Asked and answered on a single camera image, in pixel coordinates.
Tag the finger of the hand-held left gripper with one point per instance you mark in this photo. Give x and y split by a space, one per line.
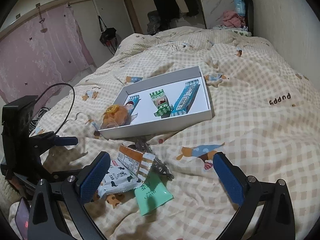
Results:
60 173
66 141

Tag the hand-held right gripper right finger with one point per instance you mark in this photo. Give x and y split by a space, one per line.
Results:
228 177

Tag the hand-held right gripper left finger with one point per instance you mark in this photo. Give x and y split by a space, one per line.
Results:
93 177

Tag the white biscuit packet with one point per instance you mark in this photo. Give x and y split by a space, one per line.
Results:
116 180

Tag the orange striped snack packet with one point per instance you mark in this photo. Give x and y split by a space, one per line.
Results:
132 161

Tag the packaged round bun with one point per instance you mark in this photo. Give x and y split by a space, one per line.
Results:
116 116

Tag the green hand cream tube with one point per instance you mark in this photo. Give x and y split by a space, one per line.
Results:
152 195

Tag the dark hair claw clip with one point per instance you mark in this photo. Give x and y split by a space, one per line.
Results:
160 166

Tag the white cardboard box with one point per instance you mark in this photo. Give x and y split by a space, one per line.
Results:
150 128

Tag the small blue snack packet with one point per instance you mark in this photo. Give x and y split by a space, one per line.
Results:
132 102

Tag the long blue snack packet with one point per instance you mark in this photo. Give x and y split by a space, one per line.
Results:
186 97

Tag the green cartoon candy packet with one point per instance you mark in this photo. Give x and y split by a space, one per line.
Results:
160 101

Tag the black white striped cloth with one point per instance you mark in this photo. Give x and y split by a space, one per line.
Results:
40 115

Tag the smartphone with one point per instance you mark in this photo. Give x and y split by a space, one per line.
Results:
21 217

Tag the pink curtain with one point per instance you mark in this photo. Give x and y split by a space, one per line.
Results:
37 55

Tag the black hanging bag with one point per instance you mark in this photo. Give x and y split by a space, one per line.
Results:
107 36

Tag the white wardrobe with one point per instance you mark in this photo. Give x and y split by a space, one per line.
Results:
110 7

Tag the white heart print cloth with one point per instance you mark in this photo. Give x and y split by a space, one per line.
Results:
240 31

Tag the grey laundry basket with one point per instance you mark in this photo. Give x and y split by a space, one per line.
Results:
153 22

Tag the pink clothing pile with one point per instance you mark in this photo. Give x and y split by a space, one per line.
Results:
231 18

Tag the black chair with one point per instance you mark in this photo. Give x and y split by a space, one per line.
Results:
248 12

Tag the light blue bag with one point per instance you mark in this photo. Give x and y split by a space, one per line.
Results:
239 5

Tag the black clothes rack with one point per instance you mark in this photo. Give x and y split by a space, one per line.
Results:
200 5

